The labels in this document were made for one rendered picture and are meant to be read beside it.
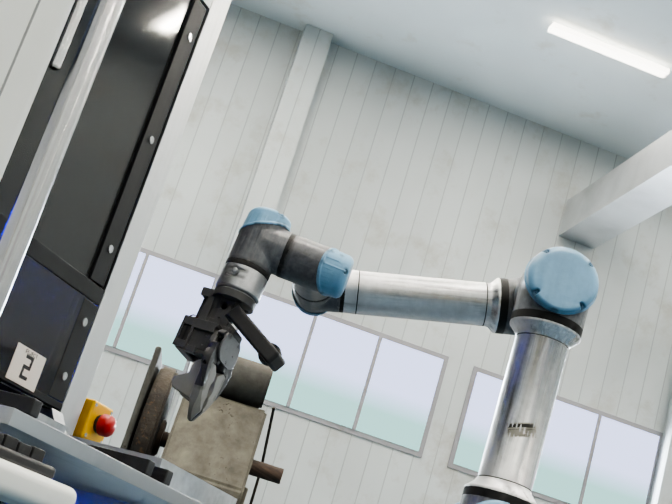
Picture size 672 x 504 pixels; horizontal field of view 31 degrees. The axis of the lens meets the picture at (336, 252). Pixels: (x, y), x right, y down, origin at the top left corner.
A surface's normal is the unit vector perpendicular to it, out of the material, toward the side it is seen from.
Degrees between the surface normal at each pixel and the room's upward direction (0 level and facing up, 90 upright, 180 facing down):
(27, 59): 90
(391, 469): 90
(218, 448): 64
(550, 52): 180
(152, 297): 90
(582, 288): 82
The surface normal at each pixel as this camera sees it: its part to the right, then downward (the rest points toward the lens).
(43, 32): 0.86, 0.10
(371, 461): 0.24, -0.24
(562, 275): 0.07, -0.43
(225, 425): 0.25, -0.65
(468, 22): -0.29, 0.91
